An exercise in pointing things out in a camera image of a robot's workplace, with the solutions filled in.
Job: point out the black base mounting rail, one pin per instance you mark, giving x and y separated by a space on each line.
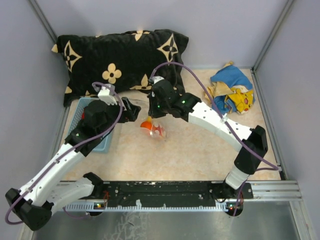
156 194

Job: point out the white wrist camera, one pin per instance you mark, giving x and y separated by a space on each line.
106 96
155 79

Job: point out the blue yellow cartoon cloth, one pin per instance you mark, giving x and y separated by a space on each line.
231 90

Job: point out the clear polka dot zip bag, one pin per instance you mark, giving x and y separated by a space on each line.
143 115

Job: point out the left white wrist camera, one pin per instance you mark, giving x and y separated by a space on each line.
106 96

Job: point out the light blue plastic basket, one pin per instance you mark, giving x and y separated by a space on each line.
104 145

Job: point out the orange toy fruit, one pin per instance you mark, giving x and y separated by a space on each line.
146 125

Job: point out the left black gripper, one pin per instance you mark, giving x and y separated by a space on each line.
131 113

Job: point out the aluminium frame rail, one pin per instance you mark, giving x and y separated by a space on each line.
252 192

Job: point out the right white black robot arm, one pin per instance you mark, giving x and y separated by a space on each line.
250 143

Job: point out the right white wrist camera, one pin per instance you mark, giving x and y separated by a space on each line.
155 79

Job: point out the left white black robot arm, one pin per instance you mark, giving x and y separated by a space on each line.
36 202

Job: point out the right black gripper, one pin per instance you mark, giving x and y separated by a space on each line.
152 112

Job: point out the black floral plush pillow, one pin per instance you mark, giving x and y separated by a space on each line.
124 60

